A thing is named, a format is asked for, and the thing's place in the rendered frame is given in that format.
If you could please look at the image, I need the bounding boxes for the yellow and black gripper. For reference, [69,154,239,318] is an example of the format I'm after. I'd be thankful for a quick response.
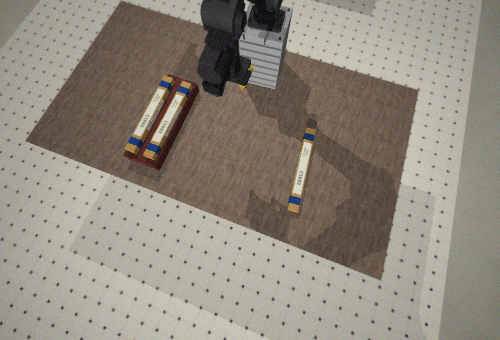
[227,56,254,91]

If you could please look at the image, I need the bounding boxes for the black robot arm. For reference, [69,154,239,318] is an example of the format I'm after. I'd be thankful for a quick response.
[197,0,285,97]

